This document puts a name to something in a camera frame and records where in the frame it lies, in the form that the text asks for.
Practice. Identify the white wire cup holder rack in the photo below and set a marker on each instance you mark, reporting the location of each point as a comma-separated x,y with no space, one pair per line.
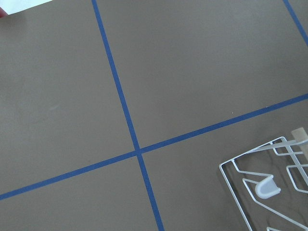
267,188

